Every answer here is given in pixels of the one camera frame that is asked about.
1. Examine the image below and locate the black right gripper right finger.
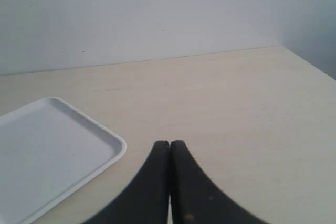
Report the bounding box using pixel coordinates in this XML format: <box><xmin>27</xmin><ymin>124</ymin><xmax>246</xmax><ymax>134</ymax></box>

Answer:
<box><xmin>170</xmin><ymin>140</ymin><xmax>264</xmax><ymax>223</ymax></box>

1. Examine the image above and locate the white plastic tray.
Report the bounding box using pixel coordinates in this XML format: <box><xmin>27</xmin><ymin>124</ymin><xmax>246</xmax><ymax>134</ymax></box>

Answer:
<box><xmin>1</xmin><ymin>97</ymin><xmax>127</xmax><ymax>223</ymax></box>

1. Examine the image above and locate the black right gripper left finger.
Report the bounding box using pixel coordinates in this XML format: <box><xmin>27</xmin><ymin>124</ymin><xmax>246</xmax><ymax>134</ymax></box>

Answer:
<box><xmin>85</xmin><ymin>141</ymin><xmax>170</xmax><ymax>223</ymax></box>

